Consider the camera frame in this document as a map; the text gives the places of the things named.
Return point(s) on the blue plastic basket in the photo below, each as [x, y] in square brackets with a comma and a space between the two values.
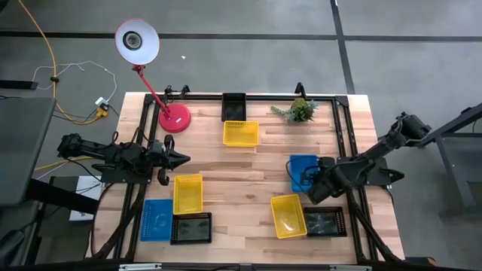
[299, 169]
[156, 220]

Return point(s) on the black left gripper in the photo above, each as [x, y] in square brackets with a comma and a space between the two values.
[165, 160]

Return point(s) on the grey desk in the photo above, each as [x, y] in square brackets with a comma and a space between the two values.
[22, 150]

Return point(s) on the black tool orange tip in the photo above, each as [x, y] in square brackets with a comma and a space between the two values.
[418, 260]

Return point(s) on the black clamp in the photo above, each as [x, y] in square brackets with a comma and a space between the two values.
[168, 92]
[184, 90]
[300, 90]

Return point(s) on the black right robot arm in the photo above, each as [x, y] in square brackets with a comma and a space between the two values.
[391, 145]

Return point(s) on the black metal table frame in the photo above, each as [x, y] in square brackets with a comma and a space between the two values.
[263, 97]

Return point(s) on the black framed side table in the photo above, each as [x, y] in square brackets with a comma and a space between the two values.
[457, 169]

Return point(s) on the red desk lamp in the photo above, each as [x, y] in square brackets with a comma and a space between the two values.
[175, 118]

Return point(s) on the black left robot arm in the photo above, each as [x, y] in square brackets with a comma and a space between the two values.
[98, 148]

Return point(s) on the yellow plug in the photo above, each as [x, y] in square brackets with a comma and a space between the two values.
[102, 111]

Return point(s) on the black plastic basket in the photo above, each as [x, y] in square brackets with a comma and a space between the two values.
[234, 111]
[324, 222]
[190, 229]

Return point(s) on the yellow plastic basket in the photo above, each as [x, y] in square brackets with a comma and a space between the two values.
[288, 216]
[187, 193]
[241, 133]

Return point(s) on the black desk leg bar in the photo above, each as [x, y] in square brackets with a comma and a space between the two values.
[56, 195]

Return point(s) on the white power adapter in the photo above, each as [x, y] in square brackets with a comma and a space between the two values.
[101, 101]

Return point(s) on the small artificial green plant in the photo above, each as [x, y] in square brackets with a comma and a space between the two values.
[301, 111]

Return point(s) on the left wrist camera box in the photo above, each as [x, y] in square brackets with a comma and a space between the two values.
[156, 146]

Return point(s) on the silver aluminium bar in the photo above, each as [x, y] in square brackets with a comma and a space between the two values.
[350, 267]
[139, 267]

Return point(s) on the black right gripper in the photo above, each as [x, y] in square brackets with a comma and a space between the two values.
[325, 190]

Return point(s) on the black flat floor strip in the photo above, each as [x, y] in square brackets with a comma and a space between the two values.
[17, 84]

